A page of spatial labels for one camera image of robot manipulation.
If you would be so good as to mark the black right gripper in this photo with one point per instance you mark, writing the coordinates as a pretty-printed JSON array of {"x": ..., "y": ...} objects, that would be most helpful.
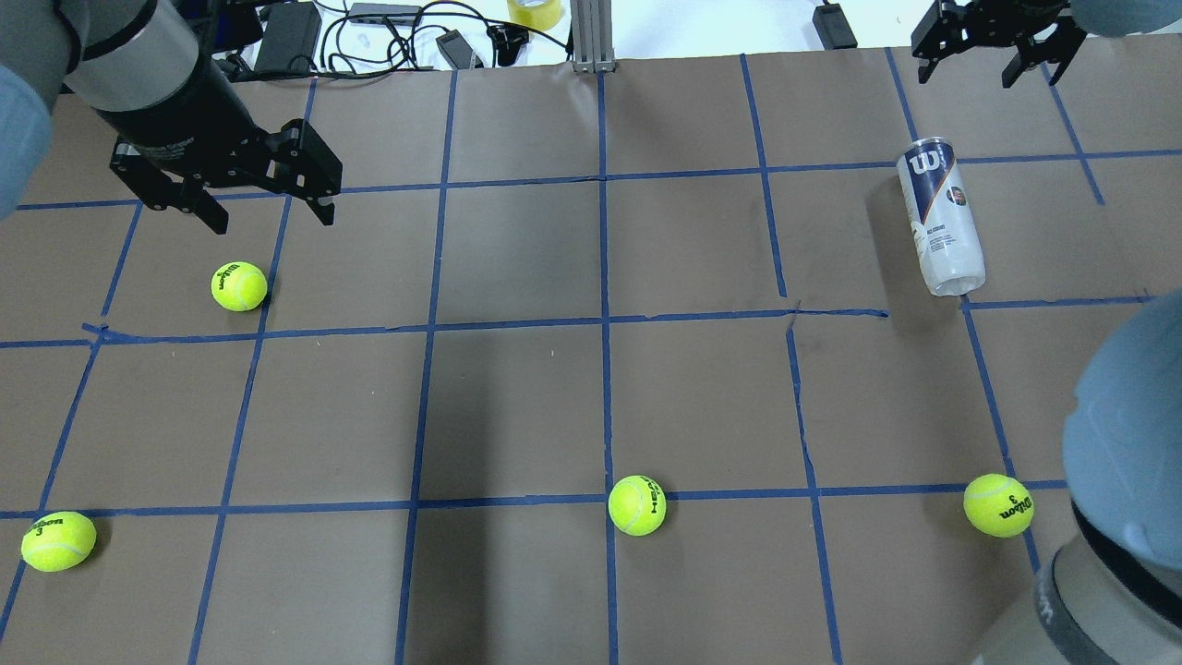
[{"x": 995, "y": 34}]

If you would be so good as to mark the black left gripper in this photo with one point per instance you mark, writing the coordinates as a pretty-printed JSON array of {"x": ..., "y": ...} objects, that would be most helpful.
[{"x": 189, "y": 118}]

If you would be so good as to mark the white Wilson tennis ball can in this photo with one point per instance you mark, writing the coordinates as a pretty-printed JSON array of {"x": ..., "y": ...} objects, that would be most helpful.
[{"x": 943, "y": 231}]

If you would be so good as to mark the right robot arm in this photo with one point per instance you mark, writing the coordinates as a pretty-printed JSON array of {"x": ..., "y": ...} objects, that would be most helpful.
[{"x": 1111, "y": 594}]

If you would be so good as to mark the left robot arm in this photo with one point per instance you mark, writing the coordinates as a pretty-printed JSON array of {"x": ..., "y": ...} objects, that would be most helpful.
[{"x": 181, "y": 130}]

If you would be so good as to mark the yellow tennis ball upper left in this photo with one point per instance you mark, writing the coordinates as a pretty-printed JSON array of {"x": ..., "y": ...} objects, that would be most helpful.
[{"x": 239, "y": 286}]

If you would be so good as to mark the yellow tennis ball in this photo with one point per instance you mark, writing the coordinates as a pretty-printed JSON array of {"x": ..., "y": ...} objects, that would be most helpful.
[
  {"x": 59, "y": 541},
  {"x": 239, "y": 286},
  {"x": 637, "y": 505},
  {"x": 998, "y": 505}
]

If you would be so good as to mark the yellow tennis ball lower left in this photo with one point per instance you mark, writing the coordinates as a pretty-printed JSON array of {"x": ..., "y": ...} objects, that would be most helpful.
[{"x": 59, "y": 541}]

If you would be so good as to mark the yellow tennis ball lower right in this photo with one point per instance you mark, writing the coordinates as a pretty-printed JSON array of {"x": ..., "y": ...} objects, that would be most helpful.
[{"x": 998, "y": 505}]

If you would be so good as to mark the yellow tennis ball centre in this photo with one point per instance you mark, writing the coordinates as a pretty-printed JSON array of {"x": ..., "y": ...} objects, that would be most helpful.
[{"x": 637, "y": 505}]

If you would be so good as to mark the black power adapter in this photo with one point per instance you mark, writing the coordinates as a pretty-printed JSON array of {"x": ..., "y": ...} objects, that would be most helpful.
[{"x": 290, "y": 33}]

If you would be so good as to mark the grey usb hub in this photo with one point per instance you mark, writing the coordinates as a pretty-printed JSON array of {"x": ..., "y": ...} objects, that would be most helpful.
[{"x": 383, "y": 13}]

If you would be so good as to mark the yellow tape roll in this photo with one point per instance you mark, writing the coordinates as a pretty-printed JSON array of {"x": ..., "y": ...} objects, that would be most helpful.
[{"x": 536, "y": 14}]

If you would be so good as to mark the aluminium frame post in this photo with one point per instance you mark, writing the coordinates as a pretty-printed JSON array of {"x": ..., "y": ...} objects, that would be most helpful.
[{"x": 591, "y": 30}]

